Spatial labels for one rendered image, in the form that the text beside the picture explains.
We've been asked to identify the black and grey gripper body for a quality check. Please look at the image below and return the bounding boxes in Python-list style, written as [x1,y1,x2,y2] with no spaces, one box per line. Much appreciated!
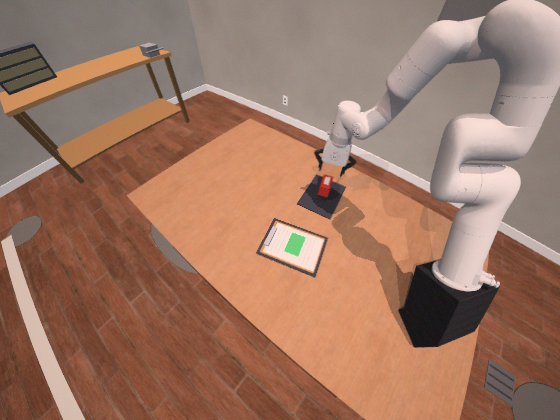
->
[321,136,352,167]

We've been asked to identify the dark red stamp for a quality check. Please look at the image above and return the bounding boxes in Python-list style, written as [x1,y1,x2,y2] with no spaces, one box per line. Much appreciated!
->
[317,174,333,202]

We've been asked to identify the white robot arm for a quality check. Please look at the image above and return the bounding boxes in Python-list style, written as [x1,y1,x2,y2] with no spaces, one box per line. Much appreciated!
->
[327,0,560,291]

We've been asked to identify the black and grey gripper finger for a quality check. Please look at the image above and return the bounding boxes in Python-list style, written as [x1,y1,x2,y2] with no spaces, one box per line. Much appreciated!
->
[314,149,323,171]
[340,156,356,177]

